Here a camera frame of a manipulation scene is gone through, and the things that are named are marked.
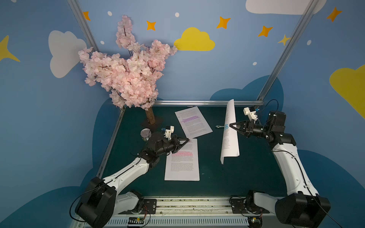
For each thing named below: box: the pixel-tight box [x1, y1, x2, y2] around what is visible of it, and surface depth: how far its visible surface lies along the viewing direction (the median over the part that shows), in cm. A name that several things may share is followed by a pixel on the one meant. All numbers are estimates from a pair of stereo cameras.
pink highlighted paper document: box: [164, 138, 201, 181], surface depth 91 cm
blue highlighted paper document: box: [220, 98, 241, 165], surface depth 68 cm
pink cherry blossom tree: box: [77, 14, 178, 125], surface depth 67 cm
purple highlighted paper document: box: [174, 105, 214, 139], surface depth 114 cm
